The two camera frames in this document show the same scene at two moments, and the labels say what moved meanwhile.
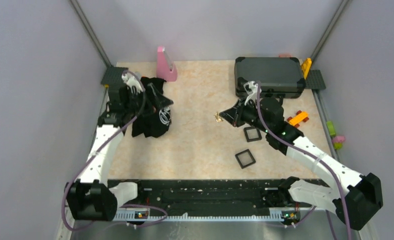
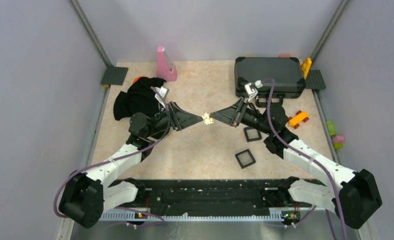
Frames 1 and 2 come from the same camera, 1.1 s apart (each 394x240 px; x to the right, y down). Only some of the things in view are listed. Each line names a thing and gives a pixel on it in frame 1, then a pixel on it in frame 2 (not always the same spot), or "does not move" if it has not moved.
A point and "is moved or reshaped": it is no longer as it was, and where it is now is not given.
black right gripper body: [245, 114] does not move
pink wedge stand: [166, 69] does not move
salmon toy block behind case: [284, 55] does not move
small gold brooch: [218, 118] is moved or reshaped
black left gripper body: [154, 100] → [175, 119]
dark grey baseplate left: [112, 76] does not move
